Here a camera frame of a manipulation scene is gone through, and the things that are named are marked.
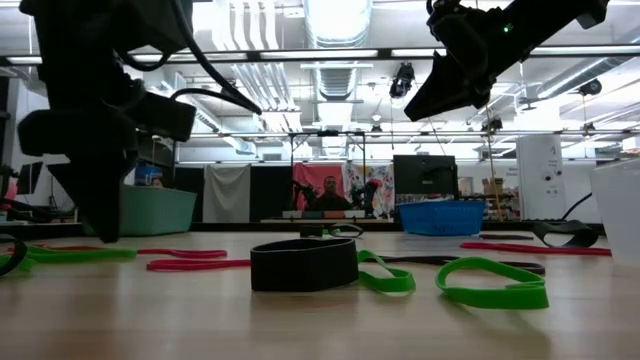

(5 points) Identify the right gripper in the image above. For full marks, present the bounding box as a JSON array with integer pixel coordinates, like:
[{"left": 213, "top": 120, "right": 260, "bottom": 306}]
[{"left": 403, "top": 0, "right": 526, "bottom": 123}]

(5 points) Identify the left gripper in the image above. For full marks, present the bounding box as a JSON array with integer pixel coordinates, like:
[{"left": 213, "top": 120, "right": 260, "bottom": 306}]
[{"left": 17, "top": 49, "right": 146, "bottom": 244}]

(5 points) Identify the red rubber band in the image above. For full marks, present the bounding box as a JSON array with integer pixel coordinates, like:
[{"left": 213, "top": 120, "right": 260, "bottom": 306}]
[
  {"left": 29, "top": 242, "right": 230, "bottom": 261},
  {"left": 459, "top": 241, "right": 613, "bottom": 258},
  {"left": 146, "top": 258, "right": 252, "bottom": 273}
]

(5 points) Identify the thin black rubber band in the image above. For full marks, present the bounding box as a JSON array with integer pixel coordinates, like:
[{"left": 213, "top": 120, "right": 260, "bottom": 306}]
[
  {"left": 478, "top": 233, "right": 535, "bottom": 242},
  {"left": 363, "top": 255, "right": 547, "bottom": 277}
]

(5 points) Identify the blue plastic bin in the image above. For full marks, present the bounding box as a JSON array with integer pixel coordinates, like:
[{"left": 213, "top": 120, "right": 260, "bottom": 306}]
[{"left": 134, "top": 165, "right": 165, "bottom": 189}]

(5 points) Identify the teal plastic basket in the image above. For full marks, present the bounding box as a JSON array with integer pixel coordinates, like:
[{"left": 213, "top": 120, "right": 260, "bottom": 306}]
[{"left": 118, "top": 186, "right": 199, "bottom": 237}]

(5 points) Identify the tilted black monitor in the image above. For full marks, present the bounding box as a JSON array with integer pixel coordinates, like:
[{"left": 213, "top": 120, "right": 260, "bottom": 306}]
[{"left": 14, "top": 160, "right": 45, "bottom": 197}]

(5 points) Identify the black overhead light bar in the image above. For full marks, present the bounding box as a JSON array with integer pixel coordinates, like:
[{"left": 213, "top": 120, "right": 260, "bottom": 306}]
[{"left": 0, "top": 45, "right": 640, "bottom": 67}]

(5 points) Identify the black computer monitor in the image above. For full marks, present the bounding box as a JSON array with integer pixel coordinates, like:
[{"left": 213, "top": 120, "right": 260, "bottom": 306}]
[{"left": 392, "top": 154, "right": 459, "bottom": 204}]

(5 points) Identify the floral hanging cloth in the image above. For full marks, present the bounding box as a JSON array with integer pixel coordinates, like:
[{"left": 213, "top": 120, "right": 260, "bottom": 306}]
[{"left": 344, "top": 162, "right": 396, "bottom": 217}]

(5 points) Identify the cardboard box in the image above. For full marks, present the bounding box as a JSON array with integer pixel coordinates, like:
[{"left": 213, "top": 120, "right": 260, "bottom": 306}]
[{"left": 481, "top": 177, "right": 506, "bottom": 197}]

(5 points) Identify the blue plastic basket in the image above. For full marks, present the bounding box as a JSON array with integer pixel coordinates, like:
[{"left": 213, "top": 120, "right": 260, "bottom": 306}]
[{"left": 397, "top": 199, "right": 487, "bottom": 237}]

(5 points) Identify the grey hanging cloth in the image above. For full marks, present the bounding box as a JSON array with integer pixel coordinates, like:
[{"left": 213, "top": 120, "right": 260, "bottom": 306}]
[{"left": 202, "top": 164, "right": 252, "bottom": 224}]

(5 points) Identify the person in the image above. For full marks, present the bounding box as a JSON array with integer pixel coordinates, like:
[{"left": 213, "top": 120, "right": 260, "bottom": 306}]
[{"left": 312, "top": 174, "right": 354, "bottom": 212}]

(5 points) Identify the orange hanging cloth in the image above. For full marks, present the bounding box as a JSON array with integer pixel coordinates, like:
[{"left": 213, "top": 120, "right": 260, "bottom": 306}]
[{"left": 292, "top": 162, "right": 347, "bottom": 211}]

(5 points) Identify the clear plastic container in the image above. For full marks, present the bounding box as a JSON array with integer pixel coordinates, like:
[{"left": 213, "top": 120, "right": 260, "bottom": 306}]
[{"left": 589, "top": 158, "right": 640, "bottom": 269}]

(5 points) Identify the distant black metal frame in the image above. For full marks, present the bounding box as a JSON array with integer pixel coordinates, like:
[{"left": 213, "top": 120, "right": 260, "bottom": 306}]
[{"left": 137, "top": 130, "right": 369, "bottom": 224}]

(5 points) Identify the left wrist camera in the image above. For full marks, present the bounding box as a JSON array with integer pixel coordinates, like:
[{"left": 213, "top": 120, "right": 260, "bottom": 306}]
[{"left": 133, "top": 91, "right": 198, "bottom": 145}]

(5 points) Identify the silver ceiling duct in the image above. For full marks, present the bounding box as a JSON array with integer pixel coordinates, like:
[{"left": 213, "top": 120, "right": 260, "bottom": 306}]
[{"left": 303, "top": 0, "right": 375, "bottom": 102}]

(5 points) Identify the black curved cable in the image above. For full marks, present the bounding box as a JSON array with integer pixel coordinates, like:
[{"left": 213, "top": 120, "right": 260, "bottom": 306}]
[{"left": 559, "top": 192, "right": 595, "bottom": 222}]

